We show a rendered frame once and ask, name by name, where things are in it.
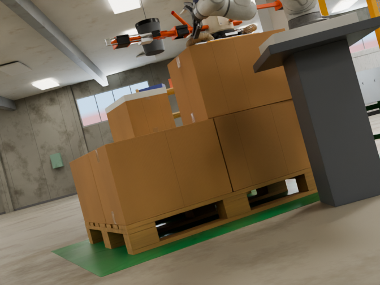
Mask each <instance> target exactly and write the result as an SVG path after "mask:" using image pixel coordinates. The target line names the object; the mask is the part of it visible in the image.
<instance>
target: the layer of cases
mask: <svg viewBox="0 0 380 285"><path fill-rule="evenodd" d="M69 164H70V168H71V172H72V176H73V179H74V183H75V187H76V191H77V195H78V198H79V202H80V206H81V210H82V213H83V217H84V221H85V222H94V223H105V224H118V225H125V226H127V225H130V224H133V223H136V222H140V221H143V220H146V219H149V218H153V217H156V216H158V215H162V214H165V213H168V212H171V211H174V210H178V209H181V208H184V207H187V206H190V205H193V204H197V203H199V202H203V201H206V200H209V199H212V198H215V197H219V196H222V195H225V194H228V193H231V192H235V191H238V190H241V189H244V188H247V187H251V186H253V185H256V184H260V183H263V182H266V181H269V180H273V179H276V178H279V177H281V176H285V175H288V174H291V173H294V172H298V171H301V170H305V169H308V168H310V167H311V165H310V162H309V158H308V154H307V151H306V147H305V143H304V139H303V136H302V133H301V129H300V125H299V121H298V118H297V114H296V110H295V107H294V104H293V100H292V99H290V100H286V101H281V102H277V103H272V104H269V105H265V106H261V107H256V108H253V109H249V110H244V111H240V112H237V113H232V114H228V115H224V116H219V117H216V118H213V119H207V120H203V121H200V122H196V123H191V124H186V125H183V126H179V127H175V128H170V129H166V130H163V131H158V132H154V133H150V134H147V135H142V136H138V137H133V138H130V139H126V140H122V141H117V142H112V143H109V144H105V145H103V146H101V147H99V148H97V149H95V150H93V151H91V152H89V153H87V154H85V155H83V156H81V157H79V158H77V159H75V160H73V161H71V162H70V163H69Z"/></svg>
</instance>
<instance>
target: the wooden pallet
mask: <svg viewBox="0 0 380 285"><path fill-rule="evenodd" d="M286 179H295V180H296V184H297V187H298V190H299V191H298V192H296V193H293V194H291V195H288V196H284V197H281V198H278V199H276V200H272V201H269V202H266V203H264V204H261V205H258V206H255V207H252V208H250V205H249V204H250V203H252V202H255V201H258V200H262V199H264V198H267V197H270V196H273V195H277V194H279V193H282V192H285V191H288V189H287V186H286V181H285V180H286ZM255 189H256V191H257V195H254V196H251V197H247V194H250V193H252V192H251V191H252V190H255ZM316 192H318V191H317V187H316V183H315V180H314V176H313V172H312V168H311V167H310V168H308V169H305V170H301V171H298V172H294V173H291V174H288V175H285V176H281V177H279V178H276V179H273V180H269V181H266V182H263V183H260V184H256V185H253V186H251V187H247V188H244V189H241V190H238V191H235V192H231V193H228V194H225V195H222V196H219V197H215V198H212V199H209V200H206V201H203V202H199V203H197V204H193V205H190V206H187V207H184V208H181V209H178V210H174V211H171V212H168V213H165V214H162V215H158V216H156V217H153V218H149V219H146V220H143V221H140V222H136V223H133V224H130V225H127V226H125V225H118V224H105V223H94V222H85V226H86V229H87V233H88V238H89V242H90V243H91V244H95V243H99V242H101V241H104V243H105V248H110V249H113V248H116V247H119V246H122V245H126V248H127V252H128V254H132V255H135V254H138V253H141V252H145V251H148V250H150V249H153V248H156V247H159V246H162V245H165V244H168V243H171V242H173V241H176V240H179V239H182V238H186V237H188V236H191V235H194V234H197V233H199V232H203V231H206V230H209V229H211V228H214V227H217V226H220V225H223V224H226V223H229V222H232V221H235V220H237V219H240V218H244V217H247V216H249V215H252V214H255V213H258V212H261V211H264V210H267V209H270V208H273V207H275V206H278V205H281V204H285V203H287V202H290V201H293V200H296V199H298V198H302V197H305V196H308V195H311V194H313V193H316ZM215 205H216V207H215ZM216 214H218V215H219V219H216V220H213V221H210V222H207V223H204V224H201V225H198V226H196V227H192V228H189V229H187V230H184V231H180V232H177V233H175V234H172V235H169V236H165V237H162V238H159V236H158V234H159V233H162V232H165V231H168V230H171V229H173V228H177V227H180V226H183V225H185V224H189V223H192V222H195V221H198V220H201V219H204V218H207V217H210V216H212V215H216ZM181 215H185V216H186V218H183V219H179V220H177V221H173V222H170V223H167V224H164V225H161V226H158V227H156V224H157V223H160V222H163V221H166V220H169V219H173V218H176V217H179V216H181Z"/></svg>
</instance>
